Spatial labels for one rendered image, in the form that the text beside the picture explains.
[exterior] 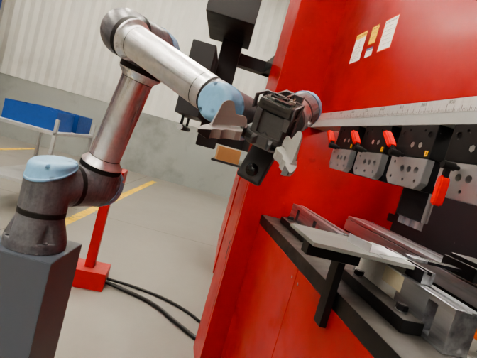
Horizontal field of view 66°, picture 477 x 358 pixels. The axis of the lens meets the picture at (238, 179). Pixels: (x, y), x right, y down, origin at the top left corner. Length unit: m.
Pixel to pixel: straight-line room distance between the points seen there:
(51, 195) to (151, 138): 7.25
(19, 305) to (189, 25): 7.73
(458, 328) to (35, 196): 0.97
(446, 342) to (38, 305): 0.90
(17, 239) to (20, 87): 8.33
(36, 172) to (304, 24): 1.33
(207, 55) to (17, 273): 1.28
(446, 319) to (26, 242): 0.94
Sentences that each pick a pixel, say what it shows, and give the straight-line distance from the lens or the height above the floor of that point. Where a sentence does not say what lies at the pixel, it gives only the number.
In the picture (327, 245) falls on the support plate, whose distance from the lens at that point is 0.87.
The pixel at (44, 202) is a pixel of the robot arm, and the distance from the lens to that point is 1.01.
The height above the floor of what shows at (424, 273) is 1.00.
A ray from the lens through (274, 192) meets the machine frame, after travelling 1.78.
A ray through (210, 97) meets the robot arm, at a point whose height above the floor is 1.23.
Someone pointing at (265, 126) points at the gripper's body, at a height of 1.20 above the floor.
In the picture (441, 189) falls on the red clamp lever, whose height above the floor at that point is 1.19.
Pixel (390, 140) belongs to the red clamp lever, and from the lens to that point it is 1.08.
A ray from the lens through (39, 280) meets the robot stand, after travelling 1.02.
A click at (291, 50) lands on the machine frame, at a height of 1.65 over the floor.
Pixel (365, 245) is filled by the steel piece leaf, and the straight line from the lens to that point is 0.96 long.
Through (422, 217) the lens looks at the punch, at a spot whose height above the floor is 1.12.
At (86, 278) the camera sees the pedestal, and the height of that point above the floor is 0.07.
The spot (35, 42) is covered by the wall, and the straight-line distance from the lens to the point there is 9.27.
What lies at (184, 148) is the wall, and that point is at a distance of 8.09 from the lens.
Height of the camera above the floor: 1.16
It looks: 5 degrees down
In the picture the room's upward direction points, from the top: 16 degrees clockwise
